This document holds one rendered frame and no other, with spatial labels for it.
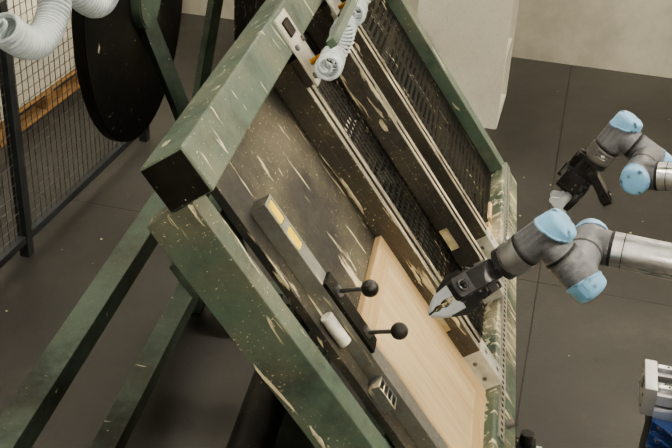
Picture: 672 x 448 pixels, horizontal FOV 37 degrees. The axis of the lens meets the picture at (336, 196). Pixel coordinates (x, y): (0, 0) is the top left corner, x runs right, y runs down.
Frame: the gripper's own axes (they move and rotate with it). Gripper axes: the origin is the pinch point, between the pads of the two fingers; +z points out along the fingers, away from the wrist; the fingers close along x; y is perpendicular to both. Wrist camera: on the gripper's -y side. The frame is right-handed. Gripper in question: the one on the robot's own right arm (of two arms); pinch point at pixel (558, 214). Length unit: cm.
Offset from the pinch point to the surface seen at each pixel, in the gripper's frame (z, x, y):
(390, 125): 10, -9, 53
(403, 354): 24, 63, 23
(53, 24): -13, 85, 125
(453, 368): 35, 41, 5
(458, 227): 27.6, -11.6, 18.0
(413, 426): 26, 81, 14
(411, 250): 16.5, 33.4, 32.1
